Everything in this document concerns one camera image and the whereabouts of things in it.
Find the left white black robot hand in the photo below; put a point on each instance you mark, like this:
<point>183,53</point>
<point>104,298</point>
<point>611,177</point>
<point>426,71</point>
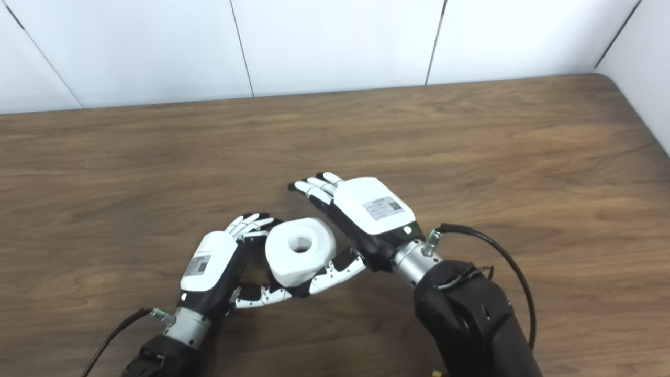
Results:
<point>209,262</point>

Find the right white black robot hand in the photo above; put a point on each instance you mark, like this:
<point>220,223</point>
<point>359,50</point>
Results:
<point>371,209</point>

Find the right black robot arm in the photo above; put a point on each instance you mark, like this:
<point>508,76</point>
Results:
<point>471,324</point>

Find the round white plastic piece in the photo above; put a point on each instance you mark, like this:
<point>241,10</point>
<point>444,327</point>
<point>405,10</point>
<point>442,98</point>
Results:
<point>282,262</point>

